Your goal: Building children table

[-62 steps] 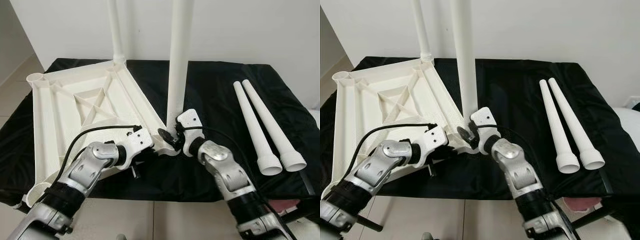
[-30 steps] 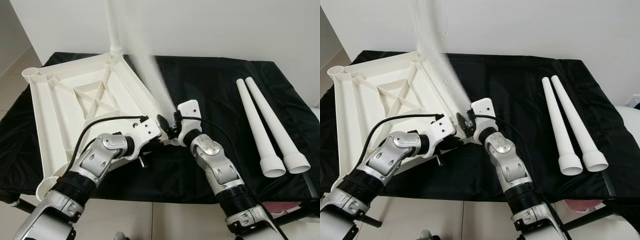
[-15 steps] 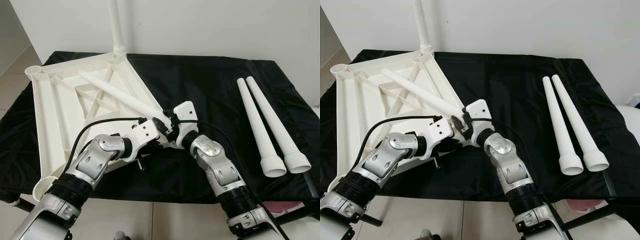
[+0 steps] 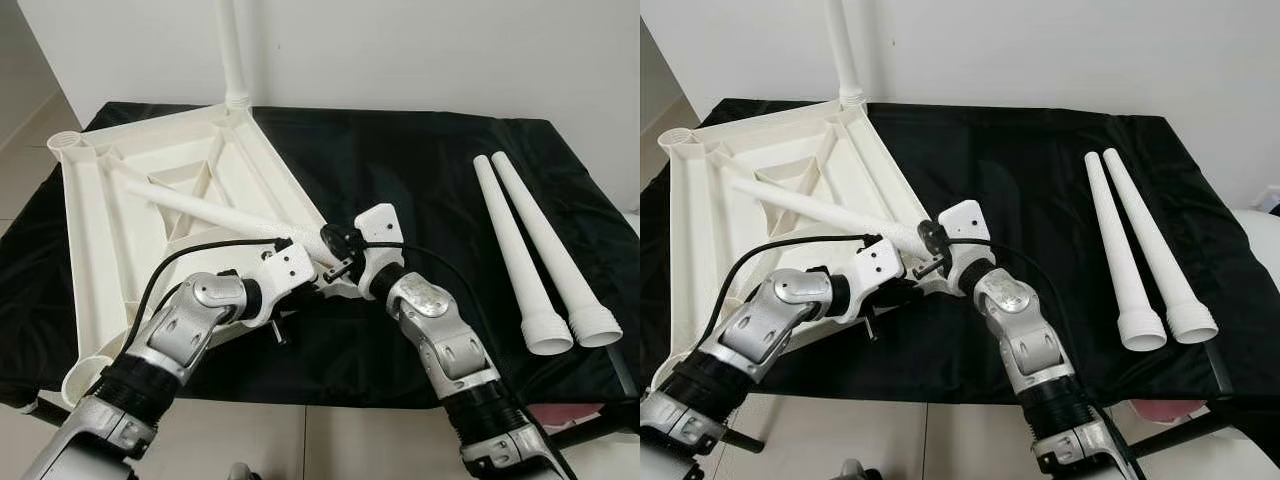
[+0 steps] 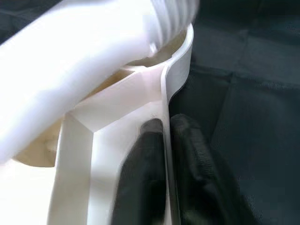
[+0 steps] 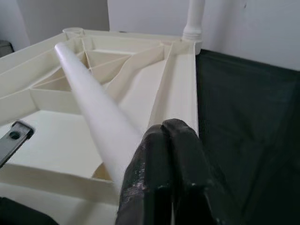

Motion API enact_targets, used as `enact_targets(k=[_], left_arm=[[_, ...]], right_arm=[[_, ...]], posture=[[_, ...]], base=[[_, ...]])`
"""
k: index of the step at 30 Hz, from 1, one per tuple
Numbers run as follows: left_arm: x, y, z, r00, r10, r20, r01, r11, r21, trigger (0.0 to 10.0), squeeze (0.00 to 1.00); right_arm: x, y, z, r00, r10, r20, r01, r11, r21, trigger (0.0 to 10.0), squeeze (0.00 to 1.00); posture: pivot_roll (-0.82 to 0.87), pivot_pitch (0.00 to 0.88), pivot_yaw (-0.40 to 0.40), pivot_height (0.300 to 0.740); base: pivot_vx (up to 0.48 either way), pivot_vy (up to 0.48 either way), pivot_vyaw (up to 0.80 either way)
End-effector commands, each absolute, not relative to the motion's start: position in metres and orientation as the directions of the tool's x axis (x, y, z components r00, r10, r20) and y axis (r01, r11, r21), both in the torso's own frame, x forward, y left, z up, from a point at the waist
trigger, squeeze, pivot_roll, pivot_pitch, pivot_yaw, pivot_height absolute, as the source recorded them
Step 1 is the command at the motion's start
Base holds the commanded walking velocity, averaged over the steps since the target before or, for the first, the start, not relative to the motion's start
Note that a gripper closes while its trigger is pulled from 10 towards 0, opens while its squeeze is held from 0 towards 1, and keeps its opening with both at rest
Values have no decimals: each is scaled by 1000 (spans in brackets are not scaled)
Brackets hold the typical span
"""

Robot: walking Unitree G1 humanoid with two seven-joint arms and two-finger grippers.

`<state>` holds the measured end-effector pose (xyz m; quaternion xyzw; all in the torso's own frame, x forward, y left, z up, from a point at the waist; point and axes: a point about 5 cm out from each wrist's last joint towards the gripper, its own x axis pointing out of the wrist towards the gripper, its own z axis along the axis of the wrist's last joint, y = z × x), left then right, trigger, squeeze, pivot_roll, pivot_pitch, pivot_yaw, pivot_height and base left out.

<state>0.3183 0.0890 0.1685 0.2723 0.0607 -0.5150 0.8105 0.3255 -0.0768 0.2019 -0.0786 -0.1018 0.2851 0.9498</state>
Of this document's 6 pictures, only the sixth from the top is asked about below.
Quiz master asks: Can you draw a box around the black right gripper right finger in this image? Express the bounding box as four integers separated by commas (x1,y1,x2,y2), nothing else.
161,118,237,225

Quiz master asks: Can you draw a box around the black table cloth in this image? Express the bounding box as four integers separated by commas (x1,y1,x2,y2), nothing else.
0,48,300,225

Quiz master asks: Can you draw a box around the white plastic children table top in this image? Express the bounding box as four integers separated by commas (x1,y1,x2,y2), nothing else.
0,27,202,225

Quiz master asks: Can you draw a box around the white plastic table leg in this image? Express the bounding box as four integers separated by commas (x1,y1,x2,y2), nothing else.
53,42,147,190
182,0,203,44

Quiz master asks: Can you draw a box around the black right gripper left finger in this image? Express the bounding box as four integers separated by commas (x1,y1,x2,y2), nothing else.
116,124,175,225

